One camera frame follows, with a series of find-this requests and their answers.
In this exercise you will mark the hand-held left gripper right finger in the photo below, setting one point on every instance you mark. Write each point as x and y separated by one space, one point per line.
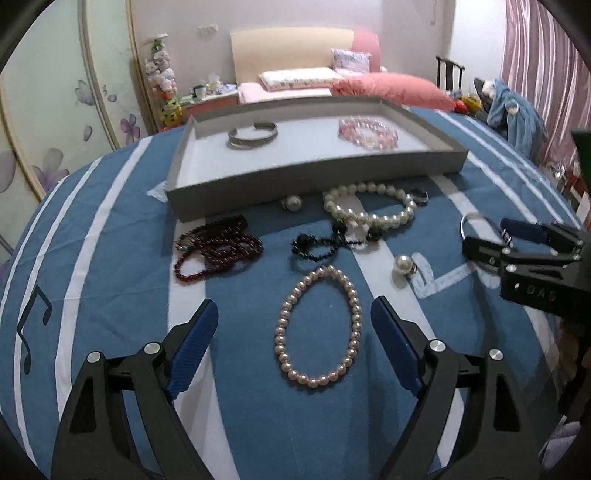
397 350

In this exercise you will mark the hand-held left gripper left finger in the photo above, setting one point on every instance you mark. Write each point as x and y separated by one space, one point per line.
194 350

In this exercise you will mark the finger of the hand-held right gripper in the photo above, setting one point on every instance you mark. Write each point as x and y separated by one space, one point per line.
526 230
482 251

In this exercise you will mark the thin silver bangle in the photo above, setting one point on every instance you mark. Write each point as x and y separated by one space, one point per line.
462 226

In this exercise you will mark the grey tray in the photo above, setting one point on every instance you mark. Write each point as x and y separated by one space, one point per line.
323 180

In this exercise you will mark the blue white striped blanket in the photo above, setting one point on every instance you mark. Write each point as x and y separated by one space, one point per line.
115 277

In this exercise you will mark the blue fleece garment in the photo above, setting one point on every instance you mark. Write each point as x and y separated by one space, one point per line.
512 115

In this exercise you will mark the red yellow toy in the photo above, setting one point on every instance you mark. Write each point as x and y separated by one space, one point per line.
466 104

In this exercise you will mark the pink curtain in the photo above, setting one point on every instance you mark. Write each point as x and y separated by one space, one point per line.
540 55

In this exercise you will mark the dark wooden chair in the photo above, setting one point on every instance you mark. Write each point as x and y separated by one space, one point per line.
450 69

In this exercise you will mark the folded pink quilt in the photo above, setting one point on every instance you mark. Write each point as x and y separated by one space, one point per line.
392 87

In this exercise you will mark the silver cuff bangle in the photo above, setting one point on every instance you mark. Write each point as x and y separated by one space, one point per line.
249 144

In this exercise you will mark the small lilac pillow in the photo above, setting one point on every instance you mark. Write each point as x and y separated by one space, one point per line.
351 60

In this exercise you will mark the pink beige nightstand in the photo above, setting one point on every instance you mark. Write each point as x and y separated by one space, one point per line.
207 108

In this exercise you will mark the white patterned pillow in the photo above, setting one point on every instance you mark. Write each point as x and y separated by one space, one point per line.
295 77

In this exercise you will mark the bed with pink sheet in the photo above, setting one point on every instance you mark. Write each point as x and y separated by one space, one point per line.
258 94

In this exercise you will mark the floral sliding door wardrobe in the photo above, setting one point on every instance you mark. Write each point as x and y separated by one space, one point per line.
55 115

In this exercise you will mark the plush toy tower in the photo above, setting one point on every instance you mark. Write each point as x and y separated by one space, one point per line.
161 74

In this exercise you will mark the beige pink bed headboard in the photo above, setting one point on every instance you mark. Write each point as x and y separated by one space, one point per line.
277 50

